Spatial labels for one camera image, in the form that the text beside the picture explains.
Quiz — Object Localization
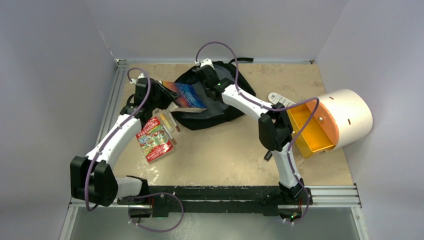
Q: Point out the pink black highlighter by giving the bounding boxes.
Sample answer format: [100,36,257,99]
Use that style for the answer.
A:
[263,150,273,161]

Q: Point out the black student backpack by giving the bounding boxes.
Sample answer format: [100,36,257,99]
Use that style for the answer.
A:
[172,57,254,131]

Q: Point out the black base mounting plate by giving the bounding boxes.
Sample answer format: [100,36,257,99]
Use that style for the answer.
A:
[117,185,313,218]

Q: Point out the red Treehouse book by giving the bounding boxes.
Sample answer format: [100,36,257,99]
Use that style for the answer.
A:
[135,116,174,163]

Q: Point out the Jane Eyre blue book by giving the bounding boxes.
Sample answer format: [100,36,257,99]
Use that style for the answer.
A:
[162,81,207,113]

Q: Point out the white red-capped marker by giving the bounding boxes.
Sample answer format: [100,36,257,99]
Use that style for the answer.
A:
[169,112,181,132]

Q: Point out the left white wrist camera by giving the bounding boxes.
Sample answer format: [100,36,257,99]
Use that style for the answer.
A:
[129,73,146,84]

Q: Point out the white brown-tipped pen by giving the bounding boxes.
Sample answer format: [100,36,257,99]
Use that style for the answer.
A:
[162,125,177,145]

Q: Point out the white cylinder orange drawer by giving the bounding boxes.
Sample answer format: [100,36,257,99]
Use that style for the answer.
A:
[287,89,373,158]

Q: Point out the aluminium frame rails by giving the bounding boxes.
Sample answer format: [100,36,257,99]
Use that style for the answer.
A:
[59,58,370,240]

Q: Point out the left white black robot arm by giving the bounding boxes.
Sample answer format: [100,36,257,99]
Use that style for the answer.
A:
[70,77,179,207]

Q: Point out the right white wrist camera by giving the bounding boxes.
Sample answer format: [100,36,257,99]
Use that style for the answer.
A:
[195,58,214,69]

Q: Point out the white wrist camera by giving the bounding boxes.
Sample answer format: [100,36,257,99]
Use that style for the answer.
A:
[195,58,214,69]
[129,73,146,84]

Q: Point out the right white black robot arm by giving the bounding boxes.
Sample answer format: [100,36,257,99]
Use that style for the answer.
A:
[193,64,312,204]

